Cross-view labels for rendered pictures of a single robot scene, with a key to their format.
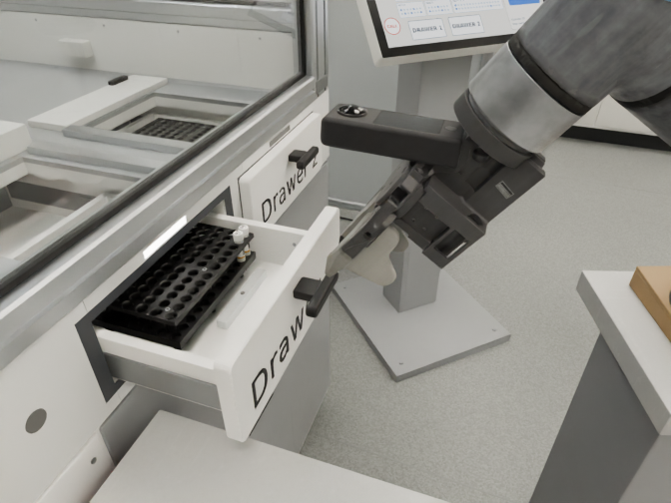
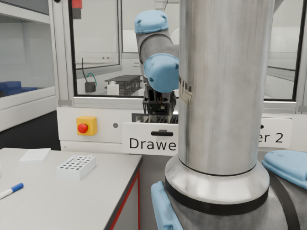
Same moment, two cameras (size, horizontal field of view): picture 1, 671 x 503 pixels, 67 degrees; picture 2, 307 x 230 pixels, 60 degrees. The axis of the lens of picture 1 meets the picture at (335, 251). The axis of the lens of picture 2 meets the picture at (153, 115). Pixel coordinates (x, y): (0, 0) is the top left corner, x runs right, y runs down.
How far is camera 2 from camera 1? 85 cm
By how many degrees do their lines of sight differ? 74
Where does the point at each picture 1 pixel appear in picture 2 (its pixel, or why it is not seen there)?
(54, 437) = (117, 133)
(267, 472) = (124, 170)
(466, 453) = not seen: outside the picture
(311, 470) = (126, 175)
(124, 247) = not seen: hidden behind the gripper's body
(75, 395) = not seen: hidden behind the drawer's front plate
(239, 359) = (125, 124)
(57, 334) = (127, 112)
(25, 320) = (122, 103)
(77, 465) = (119, 146)
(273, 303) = (146, 124)
